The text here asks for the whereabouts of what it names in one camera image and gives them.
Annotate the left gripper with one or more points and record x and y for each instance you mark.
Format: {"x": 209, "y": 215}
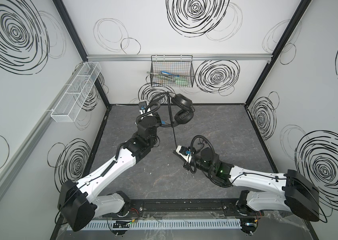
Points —
{"x": 144, "y": 113}

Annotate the black blue headphones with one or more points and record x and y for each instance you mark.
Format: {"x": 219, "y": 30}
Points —
{"x": 181, "y": 110}

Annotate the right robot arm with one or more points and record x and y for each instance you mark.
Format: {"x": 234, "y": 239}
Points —
{"x": 289, "y": 192}

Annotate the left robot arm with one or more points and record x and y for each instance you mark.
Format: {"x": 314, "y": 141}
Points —
{"x": 80, "y": 201}

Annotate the green spatula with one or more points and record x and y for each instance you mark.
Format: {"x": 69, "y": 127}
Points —
{"x": 158, "y": 78}

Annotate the blue tool in basket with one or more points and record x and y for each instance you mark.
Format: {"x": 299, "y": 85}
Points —
{"x": 169, "y": 75}

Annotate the white mesh shelf basket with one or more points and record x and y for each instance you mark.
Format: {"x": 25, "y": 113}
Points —
{"x": 78, "y": 89}

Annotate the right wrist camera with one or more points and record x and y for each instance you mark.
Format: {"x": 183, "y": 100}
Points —
{"x": 189, "y": 156}

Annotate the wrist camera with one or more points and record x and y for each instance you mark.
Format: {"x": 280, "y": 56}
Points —
{"x": 145, "y": 108}
{"x": 189, "y": 156}

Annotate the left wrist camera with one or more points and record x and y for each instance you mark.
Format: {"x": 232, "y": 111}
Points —
{"x": 145, "y": 108}

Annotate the black wire basket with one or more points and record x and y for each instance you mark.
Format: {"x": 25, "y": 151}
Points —
{"x": 183, "y": 68}

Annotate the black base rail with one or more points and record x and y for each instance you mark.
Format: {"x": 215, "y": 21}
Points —
{"x": 229, "y": 207}

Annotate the white slotted cable duct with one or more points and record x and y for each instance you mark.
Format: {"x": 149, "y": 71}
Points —
{"x": 189, "y": 224}

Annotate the aluminium wall rail back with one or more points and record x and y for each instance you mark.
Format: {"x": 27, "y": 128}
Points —
{"x": 180, "y": 57}

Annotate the aluminium wall rail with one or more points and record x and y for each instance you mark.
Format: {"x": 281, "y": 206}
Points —
{"x": 17, "y": 161}
{"x": 180, "y": 57}

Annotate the aluminium wall rail left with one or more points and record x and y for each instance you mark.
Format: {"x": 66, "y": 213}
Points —
{"x": 17, "y": 161}

